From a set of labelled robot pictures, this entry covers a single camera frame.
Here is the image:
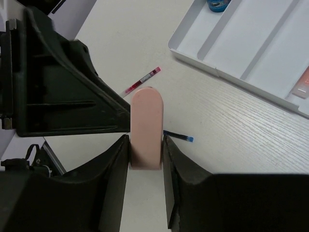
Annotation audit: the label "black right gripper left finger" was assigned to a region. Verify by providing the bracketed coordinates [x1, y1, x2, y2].
[0, 135, 129, 232]

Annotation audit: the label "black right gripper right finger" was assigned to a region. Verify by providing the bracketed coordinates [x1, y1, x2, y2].
[163, 136, 309, 232]

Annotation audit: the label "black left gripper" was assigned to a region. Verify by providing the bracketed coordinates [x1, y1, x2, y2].
[0, 7, 130, 137]

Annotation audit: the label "pink stapler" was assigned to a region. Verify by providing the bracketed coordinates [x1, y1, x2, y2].
[130, 87, 164, 170]

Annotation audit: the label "yellow cap highlighter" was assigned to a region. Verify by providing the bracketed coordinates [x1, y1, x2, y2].
[292, 67, 309, 99]

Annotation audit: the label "blue correction tape roll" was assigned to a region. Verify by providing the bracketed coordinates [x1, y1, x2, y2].
[207, 0, 231, 13]

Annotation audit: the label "blue pen refill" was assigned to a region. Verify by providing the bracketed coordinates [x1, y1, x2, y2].
[163, 130, 194, 143]

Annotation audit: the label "red pen refill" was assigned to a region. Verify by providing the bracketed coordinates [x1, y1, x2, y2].
[119, 67, 161, 98]

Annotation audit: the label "white divided organizer tray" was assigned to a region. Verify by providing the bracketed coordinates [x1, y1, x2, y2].
[168, 0, 309, 117]

